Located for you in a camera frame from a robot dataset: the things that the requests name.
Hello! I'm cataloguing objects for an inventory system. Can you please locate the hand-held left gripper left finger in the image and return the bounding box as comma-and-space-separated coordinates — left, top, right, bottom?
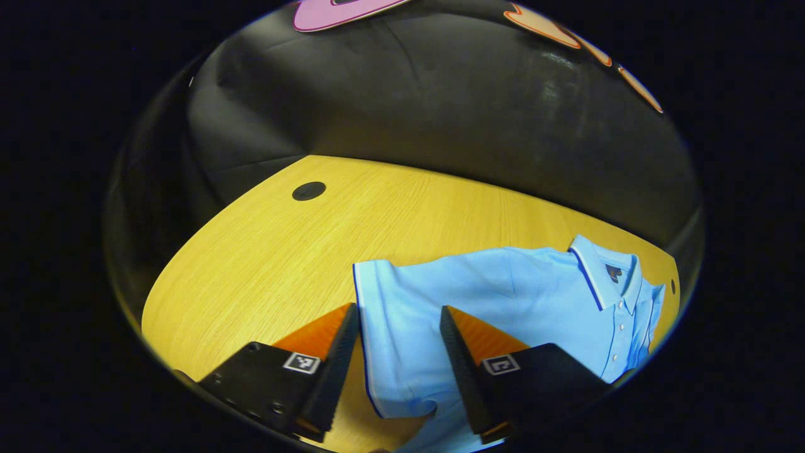
198, 303, 361, 444

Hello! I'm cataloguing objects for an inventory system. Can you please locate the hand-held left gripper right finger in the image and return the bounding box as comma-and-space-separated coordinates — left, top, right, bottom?
440, 306, 611, 445

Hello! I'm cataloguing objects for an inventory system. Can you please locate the light blue T-shirt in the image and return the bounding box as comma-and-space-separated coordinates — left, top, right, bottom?
352, 235, 666, 453

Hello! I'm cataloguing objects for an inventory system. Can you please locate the black backdrop cloth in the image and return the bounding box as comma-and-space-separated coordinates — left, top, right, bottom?
104, 0, 705, 315

